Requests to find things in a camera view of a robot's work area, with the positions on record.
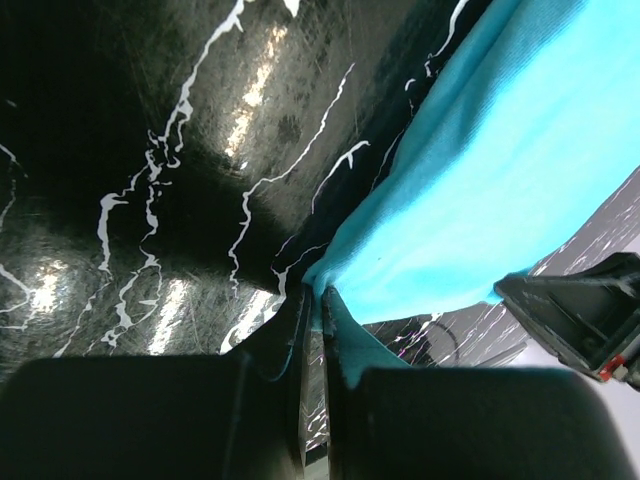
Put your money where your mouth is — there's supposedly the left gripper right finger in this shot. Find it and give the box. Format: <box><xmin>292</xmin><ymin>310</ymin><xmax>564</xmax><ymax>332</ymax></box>
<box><xmin>322</xmin><ymin>289</ymin><xmax>630</xmax><ymax>479</ymax></box>

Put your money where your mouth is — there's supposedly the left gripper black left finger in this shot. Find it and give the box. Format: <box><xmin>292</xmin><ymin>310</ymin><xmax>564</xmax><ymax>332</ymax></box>
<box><xmin>1</xmin><ymin>286</ymin><xmax>313</xmax><ymax>479</ymax></box>

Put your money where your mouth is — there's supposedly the light blue t shirt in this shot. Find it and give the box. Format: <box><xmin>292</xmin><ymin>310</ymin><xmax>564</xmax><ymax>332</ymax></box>
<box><xmin>302</xmin><ymin>0</ymin><xmax>640</xmax><ymax>331</ymax></box>

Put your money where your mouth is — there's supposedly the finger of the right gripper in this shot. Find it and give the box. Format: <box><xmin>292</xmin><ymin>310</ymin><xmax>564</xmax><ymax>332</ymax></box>
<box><xmin>494</xmin><ymin>252</ymin><xmax>639</xmax><ymax>383</ymax></box>

